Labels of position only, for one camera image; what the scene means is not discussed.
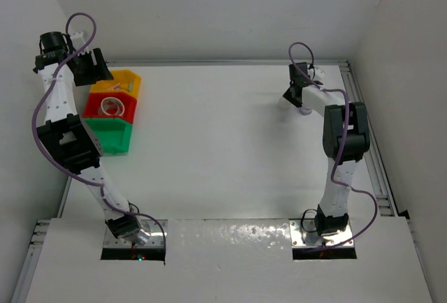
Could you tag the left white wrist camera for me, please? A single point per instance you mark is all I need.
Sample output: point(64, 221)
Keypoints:
point(78, 39)

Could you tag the back aluminium frame rail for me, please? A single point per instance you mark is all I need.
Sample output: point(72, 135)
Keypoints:
point(235, 62)

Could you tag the aluminium frame rail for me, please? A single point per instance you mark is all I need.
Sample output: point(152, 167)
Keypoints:
point(30, 262)
point(235, 62)
point(374, 163)

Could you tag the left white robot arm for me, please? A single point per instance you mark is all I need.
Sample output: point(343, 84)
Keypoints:
point(65, 139)

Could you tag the grey tape roll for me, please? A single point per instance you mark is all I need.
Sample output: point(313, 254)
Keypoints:
point(111, 110)

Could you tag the right aluminium frame rail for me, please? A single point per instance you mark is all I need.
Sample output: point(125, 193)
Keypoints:
point(374, 163)

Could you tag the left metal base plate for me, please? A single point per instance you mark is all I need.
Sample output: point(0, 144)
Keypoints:
point(154, 240)

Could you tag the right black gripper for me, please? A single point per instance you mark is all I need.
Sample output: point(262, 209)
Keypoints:
point(288, 95)

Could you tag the orange eraser cap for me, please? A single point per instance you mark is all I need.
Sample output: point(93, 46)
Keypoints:
point(116, 86)

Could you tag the beige tape roll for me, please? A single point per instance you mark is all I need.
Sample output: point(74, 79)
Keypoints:
point(112, 101)

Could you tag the left aluminium frame rail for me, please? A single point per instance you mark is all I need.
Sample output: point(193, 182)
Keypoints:
point(30, 262)

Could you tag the metal base plate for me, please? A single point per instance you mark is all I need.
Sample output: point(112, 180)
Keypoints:
point(304, 235)
point(154, 240)

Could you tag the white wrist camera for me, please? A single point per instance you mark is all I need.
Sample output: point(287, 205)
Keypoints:
point(317, 74)
point(78, 39)

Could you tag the yellow plastic bin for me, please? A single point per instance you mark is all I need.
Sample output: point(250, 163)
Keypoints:
point(124, 81)

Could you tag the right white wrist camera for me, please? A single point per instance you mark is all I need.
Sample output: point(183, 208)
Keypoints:
point(317, 74)

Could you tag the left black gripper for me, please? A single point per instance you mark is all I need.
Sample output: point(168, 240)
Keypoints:
point(98, 72)

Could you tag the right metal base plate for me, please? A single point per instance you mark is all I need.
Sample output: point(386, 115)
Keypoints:
point(304, 235)

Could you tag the red plastic bin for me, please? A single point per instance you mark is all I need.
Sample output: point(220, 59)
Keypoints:
point(94, 100)

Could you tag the green plastic bin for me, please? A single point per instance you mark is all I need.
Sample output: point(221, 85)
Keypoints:
point(114, 134)

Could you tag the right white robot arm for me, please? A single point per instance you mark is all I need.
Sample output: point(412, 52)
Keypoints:
point(345, 140)

